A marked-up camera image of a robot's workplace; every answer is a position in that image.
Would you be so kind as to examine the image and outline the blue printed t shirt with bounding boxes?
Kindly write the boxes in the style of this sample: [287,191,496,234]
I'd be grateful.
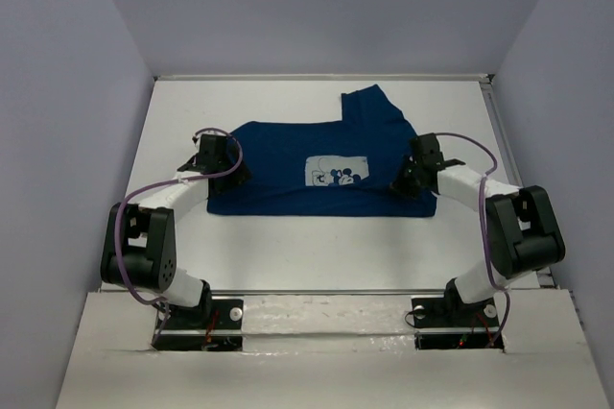
[207,84,437,218]

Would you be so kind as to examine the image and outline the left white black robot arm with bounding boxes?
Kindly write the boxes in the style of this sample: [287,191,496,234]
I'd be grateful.
[100,128,251,327]

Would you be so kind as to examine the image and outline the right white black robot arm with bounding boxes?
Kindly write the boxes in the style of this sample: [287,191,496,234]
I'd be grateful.
[391,132,566,328]

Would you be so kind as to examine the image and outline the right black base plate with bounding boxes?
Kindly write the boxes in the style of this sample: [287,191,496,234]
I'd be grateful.
[404,297,505,350]

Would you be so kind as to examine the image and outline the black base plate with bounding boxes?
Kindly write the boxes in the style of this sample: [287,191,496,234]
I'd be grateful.
[404,297,505,350]
[153,297,245,352]

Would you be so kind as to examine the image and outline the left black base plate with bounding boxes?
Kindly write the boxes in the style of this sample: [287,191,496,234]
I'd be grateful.
[153,297,245,352]

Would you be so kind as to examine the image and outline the metal rail strip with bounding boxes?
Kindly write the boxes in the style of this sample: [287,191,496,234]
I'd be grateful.
[98,287,560,295]

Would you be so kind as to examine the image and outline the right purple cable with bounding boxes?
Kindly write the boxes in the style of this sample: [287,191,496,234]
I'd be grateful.
[431,132,512,348]

